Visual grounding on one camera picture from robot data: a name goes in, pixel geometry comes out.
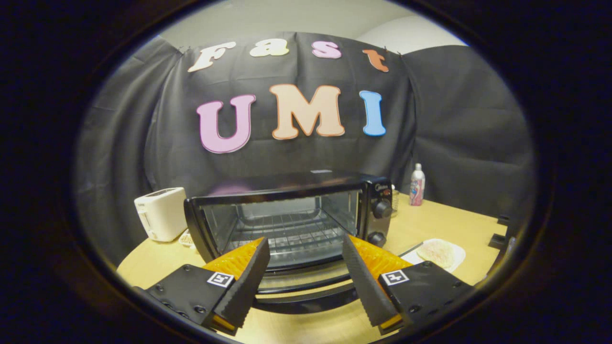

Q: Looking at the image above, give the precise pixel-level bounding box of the white plate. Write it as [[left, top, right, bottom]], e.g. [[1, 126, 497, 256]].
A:
[[401, 238, 466, 273]]

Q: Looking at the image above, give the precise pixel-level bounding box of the breaded food patty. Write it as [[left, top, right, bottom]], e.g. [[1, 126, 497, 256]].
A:
[[417, 240, 455, 268]]

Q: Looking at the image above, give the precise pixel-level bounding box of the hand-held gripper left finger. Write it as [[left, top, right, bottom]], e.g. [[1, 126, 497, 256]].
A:
[[135, 237, 271, 335]]

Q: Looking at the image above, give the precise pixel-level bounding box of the black toaster oven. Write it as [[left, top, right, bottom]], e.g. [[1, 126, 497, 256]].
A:
[[184, 171, 393, 314]]

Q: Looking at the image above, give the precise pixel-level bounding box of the white bread toaster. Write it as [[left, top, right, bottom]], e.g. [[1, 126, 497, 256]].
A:
[[134, 187, 188, 242]]

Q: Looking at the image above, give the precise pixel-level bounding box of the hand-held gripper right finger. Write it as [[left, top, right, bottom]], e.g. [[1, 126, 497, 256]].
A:
[[342, 234, 474, 335]]

